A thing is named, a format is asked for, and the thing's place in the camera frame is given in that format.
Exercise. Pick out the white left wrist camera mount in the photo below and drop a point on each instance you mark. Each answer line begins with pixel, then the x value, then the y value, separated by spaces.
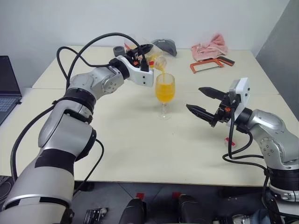
pixel 140 74

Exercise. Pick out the grey partition panel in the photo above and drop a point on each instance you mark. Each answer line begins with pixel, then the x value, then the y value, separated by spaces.
pixel 282 51

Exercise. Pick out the clear bottle with orange drink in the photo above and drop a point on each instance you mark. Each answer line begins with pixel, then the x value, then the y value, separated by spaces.
pixel 154 56

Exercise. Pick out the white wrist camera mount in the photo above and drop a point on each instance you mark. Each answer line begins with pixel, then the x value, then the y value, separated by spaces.
pixel 140 74
pixel 244 93

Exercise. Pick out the clear wine glass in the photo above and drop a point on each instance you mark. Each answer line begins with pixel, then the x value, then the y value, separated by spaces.
pixel 164 93

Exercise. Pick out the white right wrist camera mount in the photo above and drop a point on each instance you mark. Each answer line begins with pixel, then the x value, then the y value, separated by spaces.
pixel 244 93

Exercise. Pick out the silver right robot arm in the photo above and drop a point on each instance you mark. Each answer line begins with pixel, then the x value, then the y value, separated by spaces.
pixel 268 126

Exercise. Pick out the black round container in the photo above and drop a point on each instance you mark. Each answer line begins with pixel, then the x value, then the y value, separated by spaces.
pixel 118 51

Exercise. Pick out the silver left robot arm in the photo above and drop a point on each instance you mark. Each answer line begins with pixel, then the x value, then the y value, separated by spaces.
pixel 58 130

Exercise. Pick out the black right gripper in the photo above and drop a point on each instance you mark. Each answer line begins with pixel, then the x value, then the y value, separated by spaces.
pixel 225 112

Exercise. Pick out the dark laptop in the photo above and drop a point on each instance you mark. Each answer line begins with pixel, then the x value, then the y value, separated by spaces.
pixel 7 88

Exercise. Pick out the pink towel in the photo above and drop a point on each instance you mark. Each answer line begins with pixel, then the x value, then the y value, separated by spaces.
pixel 210 47

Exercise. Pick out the dark rounded shape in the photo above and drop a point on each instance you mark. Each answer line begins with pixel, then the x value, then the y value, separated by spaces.
pixel 191 210
pixel 133 212

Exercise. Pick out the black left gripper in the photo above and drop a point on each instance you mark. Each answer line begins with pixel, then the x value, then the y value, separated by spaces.
pixel 134 57

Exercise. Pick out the white shoe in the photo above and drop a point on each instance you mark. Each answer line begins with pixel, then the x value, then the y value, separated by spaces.
pixel 240 219

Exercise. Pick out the small black device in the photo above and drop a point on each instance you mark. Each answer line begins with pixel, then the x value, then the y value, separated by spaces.
pixel 94 215

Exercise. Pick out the orange hacksaw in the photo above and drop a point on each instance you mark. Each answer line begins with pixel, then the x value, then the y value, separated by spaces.
pixel 194 67

